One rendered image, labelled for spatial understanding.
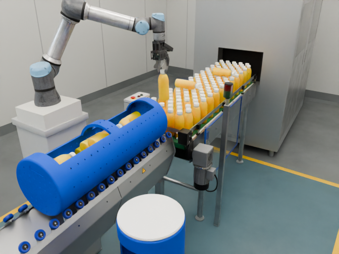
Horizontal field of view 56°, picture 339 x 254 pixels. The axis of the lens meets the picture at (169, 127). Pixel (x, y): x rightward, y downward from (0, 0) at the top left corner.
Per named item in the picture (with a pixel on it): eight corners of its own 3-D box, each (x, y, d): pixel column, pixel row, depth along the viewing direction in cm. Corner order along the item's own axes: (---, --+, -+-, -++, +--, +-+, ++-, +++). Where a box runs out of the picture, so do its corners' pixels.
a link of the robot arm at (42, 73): (31, 90, 181) (25, 67, 175) (37, 83, 193) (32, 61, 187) (52, 88, 182) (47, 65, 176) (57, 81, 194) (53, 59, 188)
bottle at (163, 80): (158, 101, 209) (156, 73, 202) (160, 98, 216) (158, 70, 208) (168, 101, 208) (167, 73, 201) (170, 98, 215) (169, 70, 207)
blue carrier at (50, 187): (18, 198, 150) (12, 148, 136) (129, 128, 218) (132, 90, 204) (62, 227, 139) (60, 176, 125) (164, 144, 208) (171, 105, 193)
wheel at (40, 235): (31, 234, 129) (33, 233, 128) (40, 227, 133) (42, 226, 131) (37, 243, 129) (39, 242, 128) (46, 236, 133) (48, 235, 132)
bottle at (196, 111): (202, 128, 236) (203, 105, 228) (194, 131, 232) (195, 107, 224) (195, 125, 241) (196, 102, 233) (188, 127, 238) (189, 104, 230)
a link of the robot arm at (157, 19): (150, 12, 191) (164, 12, 192) (151, 32, 196) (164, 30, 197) (150, 13, 184) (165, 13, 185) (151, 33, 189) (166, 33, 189)
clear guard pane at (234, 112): (202, 186, 246) (205, 129, 225) (236, 143, 307) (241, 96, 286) (203, 186, 245) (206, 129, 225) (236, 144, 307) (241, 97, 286)
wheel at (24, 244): (15, 246, 123) (17, 245, 122) (24, 239, 127) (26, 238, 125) (21, 256, 123) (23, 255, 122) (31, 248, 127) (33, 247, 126)
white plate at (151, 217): (134, 188, 147) (134, 190, 147) (104, 229, 123) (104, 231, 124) (192, 200, 139) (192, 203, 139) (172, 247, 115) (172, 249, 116)
